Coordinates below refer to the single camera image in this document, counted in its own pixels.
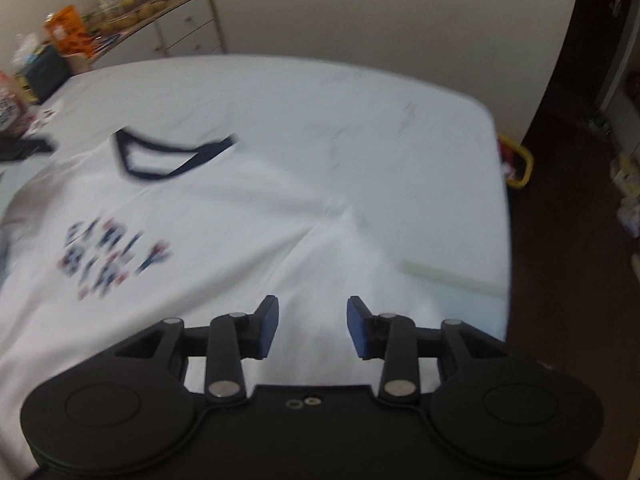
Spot white drawer cabinet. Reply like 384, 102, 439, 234
92, 0, 227, 72

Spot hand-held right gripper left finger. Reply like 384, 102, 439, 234
114, 295, 280, 404

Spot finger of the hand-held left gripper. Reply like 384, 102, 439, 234
0, 135, 57, 163

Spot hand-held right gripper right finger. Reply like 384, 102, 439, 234
346, 295, 512, 405

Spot transparent box with red edges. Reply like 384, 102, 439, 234
0, 70, 37, 139

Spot yellow basket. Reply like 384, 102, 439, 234
497, 134, 534, 192

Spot orange snack bag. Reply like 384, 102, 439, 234
42, 5, 97, 57

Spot white printed t-shirt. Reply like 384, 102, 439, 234
0, 127, 431, 401

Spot clear cookie box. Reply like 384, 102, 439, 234
95, 0, 167, 30

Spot dark teal box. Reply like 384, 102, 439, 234
24, 45, 72, 102

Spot clear plastic bag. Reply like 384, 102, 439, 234
10, 32, 43, 69

